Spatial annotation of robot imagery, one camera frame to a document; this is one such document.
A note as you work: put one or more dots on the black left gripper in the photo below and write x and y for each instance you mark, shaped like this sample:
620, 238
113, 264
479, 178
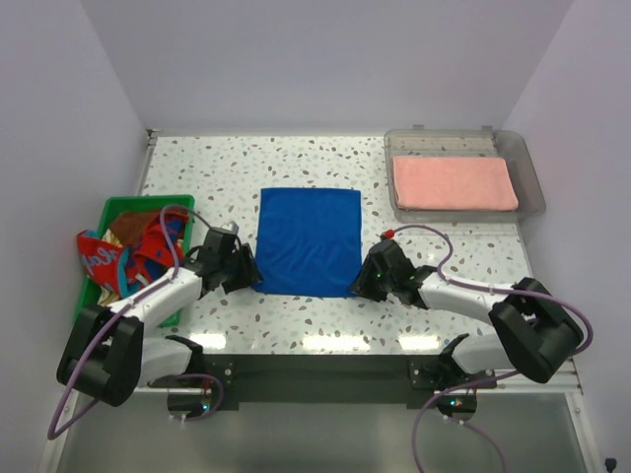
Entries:
248, 272

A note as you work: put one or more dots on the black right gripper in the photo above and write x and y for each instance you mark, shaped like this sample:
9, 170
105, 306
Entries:
362, 287

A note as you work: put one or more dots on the blue towel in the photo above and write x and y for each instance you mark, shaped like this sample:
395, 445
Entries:
308, 241

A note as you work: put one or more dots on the pink towel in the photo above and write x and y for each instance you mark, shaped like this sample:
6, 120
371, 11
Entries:
453, 184

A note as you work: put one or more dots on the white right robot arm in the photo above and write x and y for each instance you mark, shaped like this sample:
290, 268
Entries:
534, 333

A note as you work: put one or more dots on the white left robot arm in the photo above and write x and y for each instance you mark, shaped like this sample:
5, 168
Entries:
109, 352

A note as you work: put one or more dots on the red patterned towel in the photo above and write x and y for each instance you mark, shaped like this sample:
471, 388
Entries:
140, 265

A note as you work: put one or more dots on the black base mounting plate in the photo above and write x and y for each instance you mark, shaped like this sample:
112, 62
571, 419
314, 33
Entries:
340, 379

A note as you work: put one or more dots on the brown towel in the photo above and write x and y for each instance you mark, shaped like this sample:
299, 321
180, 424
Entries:
130, 226

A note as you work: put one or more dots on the yellow striped towel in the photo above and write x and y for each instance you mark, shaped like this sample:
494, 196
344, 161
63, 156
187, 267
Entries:
109, 271

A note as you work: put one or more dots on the green plastic bin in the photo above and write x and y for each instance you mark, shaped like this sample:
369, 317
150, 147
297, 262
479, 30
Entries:
113, 208

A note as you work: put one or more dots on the clear plastic container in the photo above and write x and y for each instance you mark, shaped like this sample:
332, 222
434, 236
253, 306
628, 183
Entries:
483, 142

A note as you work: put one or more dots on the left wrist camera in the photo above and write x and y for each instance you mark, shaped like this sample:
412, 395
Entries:
230, 227

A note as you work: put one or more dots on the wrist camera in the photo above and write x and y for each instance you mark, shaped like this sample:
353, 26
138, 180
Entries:
230, 227
388, 234

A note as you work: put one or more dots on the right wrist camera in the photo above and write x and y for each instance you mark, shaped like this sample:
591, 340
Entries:
388, 234

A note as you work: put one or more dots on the aluminium frame rail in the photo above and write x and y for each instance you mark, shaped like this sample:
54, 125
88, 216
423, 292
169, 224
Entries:
225, 175

